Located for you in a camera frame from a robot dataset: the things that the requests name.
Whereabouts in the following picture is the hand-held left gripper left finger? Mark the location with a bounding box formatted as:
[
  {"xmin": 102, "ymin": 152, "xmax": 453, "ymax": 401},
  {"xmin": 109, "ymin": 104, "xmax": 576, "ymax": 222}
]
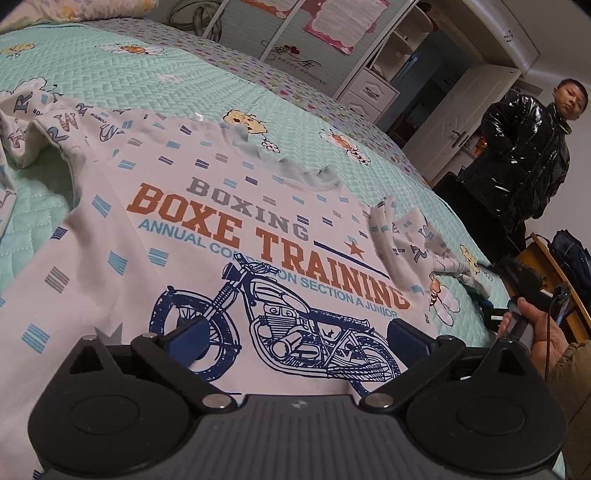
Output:
[{"xmin": 69, "ymin": 316, "xmax": 238, "ymax": 412}]

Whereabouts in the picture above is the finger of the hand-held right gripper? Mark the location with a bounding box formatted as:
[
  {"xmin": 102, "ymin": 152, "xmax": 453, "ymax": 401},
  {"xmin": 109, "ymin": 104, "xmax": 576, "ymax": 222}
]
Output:
[{"xmin": 478, "ymin": 298, "xmax": 509, "ymax": 330}]

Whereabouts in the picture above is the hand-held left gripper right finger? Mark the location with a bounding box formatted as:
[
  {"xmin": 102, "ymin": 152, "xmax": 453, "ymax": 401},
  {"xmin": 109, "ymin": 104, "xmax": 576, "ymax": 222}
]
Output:
[{"xmin": 360, "ymin": 319, "xmax": 532, "ymax": 413}]

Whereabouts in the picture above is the printed white shirt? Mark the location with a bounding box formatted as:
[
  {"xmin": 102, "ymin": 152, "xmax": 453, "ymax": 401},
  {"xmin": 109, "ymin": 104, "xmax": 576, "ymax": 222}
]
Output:
[{"xmin": 0, "ymin": 85, "xmax": 490, "ymax": 480}]

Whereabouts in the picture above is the person's right forearm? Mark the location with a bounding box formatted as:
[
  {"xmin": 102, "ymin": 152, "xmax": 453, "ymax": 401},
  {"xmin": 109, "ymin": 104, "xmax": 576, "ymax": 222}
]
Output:
[{"xmin": 547, "ymin": 340, "xmax": 591, "ymax": 480}]

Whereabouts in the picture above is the person's right hand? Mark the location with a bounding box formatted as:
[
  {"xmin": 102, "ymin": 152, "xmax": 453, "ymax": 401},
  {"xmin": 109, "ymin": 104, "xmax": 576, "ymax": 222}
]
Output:
[{"xmin": 501, "ymin": 298, "xmax": 578, "ymax": 384}]

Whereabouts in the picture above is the wooden desk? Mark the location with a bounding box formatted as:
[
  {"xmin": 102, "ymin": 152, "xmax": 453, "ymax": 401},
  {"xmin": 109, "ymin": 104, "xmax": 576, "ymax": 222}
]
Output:
[{"xmin": 512, "ymin": 233, "xmax": 591, "ymax": 344}]

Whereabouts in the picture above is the dark blue backpack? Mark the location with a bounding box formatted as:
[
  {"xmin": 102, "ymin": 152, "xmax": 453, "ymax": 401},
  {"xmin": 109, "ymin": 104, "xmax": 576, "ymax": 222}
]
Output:
[{"xmin": 547, "ymin": 229, "xmax": 591, "ymax": 296}]

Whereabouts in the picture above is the white door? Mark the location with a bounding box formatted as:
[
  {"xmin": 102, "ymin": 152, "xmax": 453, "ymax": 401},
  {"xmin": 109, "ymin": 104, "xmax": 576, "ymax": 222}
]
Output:
[{"xmin": 399, "ymin": 65, "xmax": 522, "ymax": 185}]

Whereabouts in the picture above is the white drawer cabinet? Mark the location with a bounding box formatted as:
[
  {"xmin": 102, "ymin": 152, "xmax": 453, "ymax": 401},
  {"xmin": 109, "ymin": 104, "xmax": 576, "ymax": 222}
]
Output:
[{"xmin": 335, "ymin": 0, "xmax": 437, "ymax": 121}]

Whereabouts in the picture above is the grey floral bed sheet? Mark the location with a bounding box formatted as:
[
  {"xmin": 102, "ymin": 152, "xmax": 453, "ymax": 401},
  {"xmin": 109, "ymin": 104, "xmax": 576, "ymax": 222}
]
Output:
[{"xmin": 92, "ymin": 18, "xmax": 444, "ymax": 185}]

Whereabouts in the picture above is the mint quilted bee blanket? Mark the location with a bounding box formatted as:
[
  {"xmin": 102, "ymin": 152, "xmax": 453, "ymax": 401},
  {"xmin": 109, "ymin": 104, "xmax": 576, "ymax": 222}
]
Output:
[{"xmin": 0, "ymin": 16, "xmax": 518, "ymax": 480}]

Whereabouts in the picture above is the white sliding door wardrobe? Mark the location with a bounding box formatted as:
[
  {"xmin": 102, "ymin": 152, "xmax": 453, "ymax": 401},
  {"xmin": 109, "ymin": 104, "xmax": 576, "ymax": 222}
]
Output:
[{"xmin": 143, "ymin": 0, "xmax": 416, "ymax": 100}]

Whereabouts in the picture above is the pink bordered poster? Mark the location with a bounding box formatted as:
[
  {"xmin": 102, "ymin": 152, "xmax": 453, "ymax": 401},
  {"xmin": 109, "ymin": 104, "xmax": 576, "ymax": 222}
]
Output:
[{"xmin": 302, "ymin": 0, "xmax": 391, "ymax": 56}]

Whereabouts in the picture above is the grey hoop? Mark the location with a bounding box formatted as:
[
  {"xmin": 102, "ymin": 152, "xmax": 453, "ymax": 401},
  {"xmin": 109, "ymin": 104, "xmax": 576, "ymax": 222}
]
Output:
[{"xmin": 168, "ymin": 0, "xmax": 225, "ymax": 28}]

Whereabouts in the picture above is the orange bordered poster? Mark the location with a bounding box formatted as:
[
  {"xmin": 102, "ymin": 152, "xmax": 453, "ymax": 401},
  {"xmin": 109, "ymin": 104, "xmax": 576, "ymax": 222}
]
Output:
[{"xmin": 240, "ymin": 0, "xmax": 305, "ymax": 10}]

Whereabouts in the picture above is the floral pillow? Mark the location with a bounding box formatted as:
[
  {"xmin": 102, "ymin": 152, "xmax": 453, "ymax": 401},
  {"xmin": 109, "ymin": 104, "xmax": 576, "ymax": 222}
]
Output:
[{"xmin": 0, "ymin": 0, "xmax": 160, "ymax": 26}]

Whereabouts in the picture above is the black cable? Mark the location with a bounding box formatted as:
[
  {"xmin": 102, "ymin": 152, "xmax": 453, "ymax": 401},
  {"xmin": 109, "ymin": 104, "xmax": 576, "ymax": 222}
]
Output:
[{"xmin": 544, "ymin": 284, "xmax": 571, "ymax": 381}]

